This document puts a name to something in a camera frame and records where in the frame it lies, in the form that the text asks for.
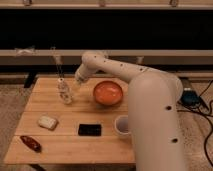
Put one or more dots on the white wrapped block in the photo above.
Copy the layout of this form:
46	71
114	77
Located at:
47	122

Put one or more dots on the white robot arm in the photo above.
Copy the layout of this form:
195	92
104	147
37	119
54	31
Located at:
152	113

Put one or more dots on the clear plastic wrap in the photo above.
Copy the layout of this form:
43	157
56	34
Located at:
25	51

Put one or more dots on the white cup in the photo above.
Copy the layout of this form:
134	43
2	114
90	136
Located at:
121	126

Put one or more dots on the grey long bench rail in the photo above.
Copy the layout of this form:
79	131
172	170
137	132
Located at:
189	56

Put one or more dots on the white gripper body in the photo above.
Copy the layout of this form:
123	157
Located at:
82	74

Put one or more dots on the orange ceramic bowl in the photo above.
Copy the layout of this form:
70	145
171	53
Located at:
108	93

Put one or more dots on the black rectangular tray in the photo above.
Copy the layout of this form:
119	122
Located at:
89	130

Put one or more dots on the blue power adapter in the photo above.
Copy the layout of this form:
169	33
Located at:
190	97

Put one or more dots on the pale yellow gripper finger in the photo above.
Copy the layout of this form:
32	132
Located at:
76	86

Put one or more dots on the wooden table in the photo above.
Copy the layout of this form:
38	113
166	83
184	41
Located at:
63	145

